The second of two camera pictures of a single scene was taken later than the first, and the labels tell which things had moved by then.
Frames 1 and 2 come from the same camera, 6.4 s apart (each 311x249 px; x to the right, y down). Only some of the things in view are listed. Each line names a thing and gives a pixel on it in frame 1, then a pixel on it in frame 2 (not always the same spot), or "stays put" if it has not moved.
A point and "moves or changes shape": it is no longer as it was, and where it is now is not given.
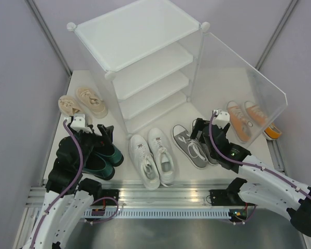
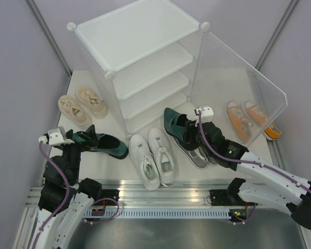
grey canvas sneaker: (191, 149) stays put
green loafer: (96, 165) → (174, 124)
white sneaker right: (163, 154) stays put
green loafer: (111, 154) moves or changes shape
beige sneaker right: (92, 102) stays put
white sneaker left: (145, 162) stays put
